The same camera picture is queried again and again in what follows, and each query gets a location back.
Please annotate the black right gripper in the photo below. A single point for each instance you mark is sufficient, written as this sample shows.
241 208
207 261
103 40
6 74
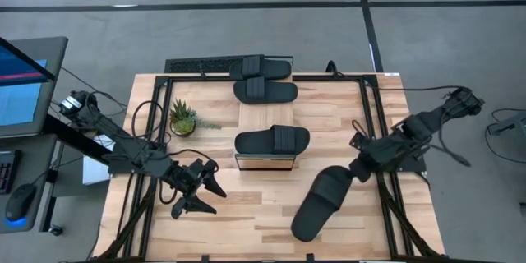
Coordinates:
376 154

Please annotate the wooden shelf with black legs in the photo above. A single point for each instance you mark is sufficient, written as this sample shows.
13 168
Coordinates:
265 115

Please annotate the small potted succulent plant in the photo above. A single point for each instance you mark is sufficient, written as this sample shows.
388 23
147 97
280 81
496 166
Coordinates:
183 121

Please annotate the black caster wheel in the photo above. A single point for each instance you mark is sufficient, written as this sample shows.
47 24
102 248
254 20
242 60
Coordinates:
55 230

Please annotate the thin black bar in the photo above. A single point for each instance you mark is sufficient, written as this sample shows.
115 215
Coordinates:
29 58

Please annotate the gray metal bracket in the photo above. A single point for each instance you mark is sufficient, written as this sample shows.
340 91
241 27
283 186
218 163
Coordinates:
511 125

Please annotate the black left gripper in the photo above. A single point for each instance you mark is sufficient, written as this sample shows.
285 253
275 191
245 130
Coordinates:
185 178

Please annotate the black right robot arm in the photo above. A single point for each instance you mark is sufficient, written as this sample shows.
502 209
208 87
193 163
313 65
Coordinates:
427 125

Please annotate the gray desk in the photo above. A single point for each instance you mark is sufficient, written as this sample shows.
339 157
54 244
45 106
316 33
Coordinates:
39 164

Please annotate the black keyboard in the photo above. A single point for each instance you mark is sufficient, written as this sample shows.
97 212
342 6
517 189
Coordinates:
6 172

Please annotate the black computer mouse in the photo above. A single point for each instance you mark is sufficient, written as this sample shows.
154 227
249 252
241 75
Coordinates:
19 203

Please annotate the black slide sandal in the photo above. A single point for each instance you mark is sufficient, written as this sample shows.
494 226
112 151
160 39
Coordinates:
271 69
255 141
279 92
320 205

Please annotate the computer monitor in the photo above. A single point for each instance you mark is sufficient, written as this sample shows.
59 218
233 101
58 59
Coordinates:
24 107

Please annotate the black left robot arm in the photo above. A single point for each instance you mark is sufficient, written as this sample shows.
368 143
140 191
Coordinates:
109 127

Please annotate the black aluminium rig frame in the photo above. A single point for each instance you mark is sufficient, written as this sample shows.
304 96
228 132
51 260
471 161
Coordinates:
189 78

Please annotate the thick black frame post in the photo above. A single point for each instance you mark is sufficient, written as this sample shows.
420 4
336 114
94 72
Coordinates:
70 137

